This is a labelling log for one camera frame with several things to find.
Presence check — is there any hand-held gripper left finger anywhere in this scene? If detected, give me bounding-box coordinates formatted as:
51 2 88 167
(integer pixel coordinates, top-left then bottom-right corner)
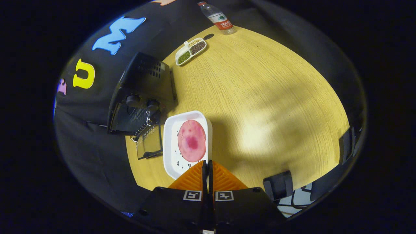
133 160 208 229

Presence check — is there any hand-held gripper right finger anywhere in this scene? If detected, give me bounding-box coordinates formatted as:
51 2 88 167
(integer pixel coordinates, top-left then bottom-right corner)
208 160 286 228

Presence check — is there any white rectangular plate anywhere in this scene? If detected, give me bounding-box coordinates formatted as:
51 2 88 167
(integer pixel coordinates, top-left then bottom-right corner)
163 110 213 180

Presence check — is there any metal wire oven rack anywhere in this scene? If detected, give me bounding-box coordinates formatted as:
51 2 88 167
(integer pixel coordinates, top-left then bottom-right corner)
130 110 163 143

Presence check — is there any white divided bean dish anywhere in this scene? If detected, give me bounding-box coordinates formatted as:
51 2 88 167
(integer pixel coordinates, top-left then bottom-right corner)
175 37 207 66

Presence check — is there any black cable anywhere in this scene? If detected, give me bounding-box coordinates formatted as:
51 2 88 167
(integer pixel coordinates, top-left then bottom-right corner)
290 188 313 209

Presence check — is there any black toaster oven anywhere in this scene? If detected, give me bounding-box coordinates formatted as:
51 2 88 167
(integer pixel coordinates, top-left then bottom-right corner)
107 52 176 160

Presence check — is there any pink ham slice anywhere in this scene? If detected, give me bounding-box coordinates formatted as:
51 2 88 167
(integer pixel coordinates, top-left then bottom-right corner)
178 120 207 163

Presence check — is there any clear plastic water bottle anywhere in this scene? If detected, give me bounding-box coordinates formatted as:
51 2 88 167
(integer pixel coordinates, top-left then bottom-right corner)
198 1 237 35

